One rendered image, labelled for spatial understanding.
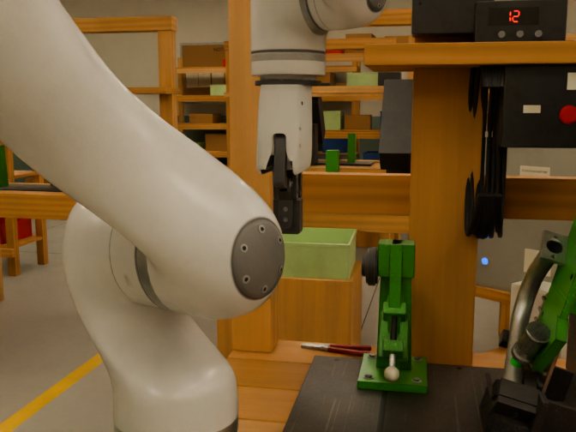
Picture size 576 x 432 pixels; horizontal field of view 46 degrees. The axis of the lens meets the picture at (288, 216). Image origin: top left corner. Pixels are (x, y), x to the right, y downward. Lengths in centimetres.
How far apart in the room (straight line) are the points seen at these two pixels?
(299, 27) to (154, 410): 41
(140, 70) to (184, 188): 1166
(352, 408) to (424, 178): 49
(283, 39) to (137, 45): 1151
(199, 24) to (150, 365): 1128
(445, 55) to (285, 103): 62
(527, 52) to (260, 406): 80
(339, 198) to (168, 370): 96
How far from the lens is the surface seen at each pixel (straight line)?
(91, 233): 65
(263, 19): 76
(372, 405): 127
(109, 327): 67
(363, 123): 812
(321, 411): 124
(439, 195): 144
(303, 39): 75
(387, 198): 153
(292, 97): 74
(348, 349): 156
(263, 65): 76
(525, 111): 134
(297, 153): 74
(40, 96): 51
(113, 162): 54
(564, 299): 112
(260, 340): 156
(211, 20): 1179
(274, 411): 129
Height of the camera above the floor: 143
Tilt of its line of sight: 9 degrees down
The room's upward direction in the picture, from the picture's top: straight up
